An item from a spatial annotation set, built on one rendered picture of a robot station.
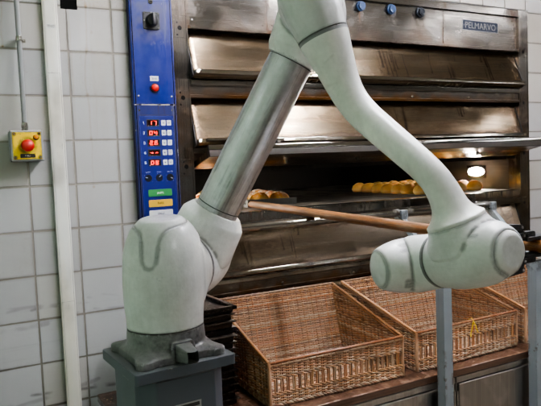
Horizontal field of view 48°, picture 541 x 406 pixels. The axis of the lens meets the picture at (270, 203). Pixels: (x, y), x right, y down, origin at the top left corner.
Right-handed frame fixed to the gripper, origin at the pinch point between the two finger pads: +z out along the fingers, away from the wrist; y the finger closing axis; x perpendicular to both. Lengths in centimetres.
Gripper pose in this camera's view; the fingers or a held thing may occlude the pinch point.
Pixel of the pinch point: (533, 246)
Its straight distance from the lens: 143.1
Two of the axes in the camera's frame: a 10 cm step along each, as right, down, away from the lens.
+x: 4.4, 0.4, -9.0
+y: 0.5, 10.0, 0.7
